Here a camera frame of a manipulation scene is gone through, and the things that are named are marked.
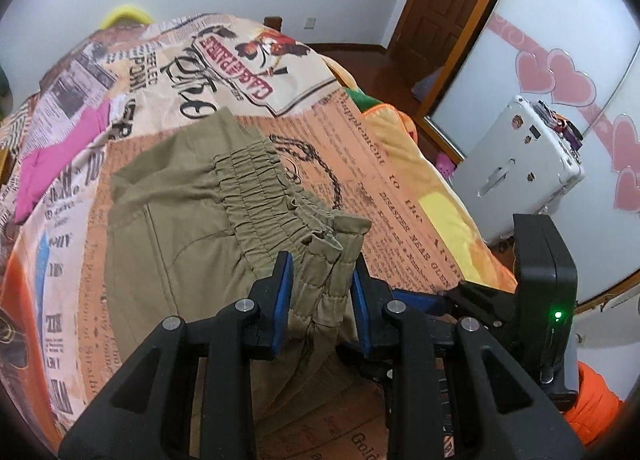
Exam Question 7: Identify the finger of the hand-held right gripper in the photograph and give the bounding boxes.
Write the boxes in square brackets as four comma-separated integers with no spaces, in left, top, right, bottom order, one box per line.
[336,340,398,388]
[390,280,518,336]

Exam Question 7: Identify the white hard suitcase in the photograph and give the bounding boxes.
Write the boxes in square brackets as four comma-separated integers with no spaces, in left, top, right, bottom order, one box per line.
[450,94,587,247]

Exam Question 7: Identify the brown wooden door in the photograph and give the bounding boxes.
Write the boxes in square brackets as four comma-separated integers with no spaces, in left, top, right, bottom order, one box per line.
[382,0,523,116]

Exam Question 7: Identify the pink slipper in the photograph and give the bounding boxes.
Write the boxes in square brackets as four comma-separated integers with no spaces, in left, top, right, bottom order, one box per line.
[434,153,458,181]

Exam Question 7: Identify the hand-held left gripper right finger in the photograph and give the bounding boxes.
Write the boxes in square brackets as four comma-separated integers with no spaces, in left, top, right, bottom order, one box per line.
[350,260,586,460]

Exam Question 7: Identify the yellow plastic object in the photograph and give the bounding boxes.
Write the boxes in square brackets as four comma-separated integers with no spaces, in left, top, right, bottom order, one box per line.
[97,3,156,31]

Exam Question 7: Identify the yellow orange green quilt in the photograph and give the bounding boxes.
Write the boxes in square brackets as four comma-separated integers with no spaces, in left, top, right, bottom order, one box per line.
[325,53,518,291]

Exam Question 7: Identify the wooden wardrobe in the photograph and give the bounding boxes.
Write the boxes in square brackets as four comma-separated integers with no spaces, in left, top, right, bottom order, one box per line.
[420,0,640,316]

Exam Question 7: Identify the olive green pants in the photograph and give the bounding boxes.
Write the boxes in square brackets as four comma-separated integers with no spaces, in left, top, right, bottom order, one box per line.
[107,108,373,421]

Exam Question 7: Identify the purple object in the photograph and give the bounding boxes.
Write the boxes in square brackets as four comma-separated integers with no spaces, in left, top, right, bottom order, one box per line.
[412,68,446,104]

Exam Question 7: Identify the small purple items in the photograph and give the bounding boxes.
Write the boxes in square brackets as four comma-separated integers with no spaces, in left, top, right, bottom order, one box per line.
[534,99,585,153]

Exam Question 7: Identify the newspaper print blanket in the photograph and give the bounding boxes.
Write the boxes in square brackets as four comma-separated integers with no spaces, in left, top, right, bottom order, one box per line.
[0,13,501,460]

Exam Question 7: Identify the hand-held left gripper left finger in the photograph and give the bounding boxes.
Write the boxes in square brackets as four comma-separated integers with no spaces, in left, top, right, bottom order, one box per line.
[59,251,296,460]

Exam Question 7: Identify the pink cloth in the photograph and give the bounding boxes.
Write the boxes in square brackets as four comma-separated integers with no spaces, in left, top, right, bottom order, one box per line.
[14,99,112,225]

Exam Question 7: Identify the white heart-print sliding door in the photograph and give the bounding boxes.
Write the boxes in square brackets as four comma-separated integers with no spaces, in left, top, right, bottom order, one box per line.
[427,0,640,311]

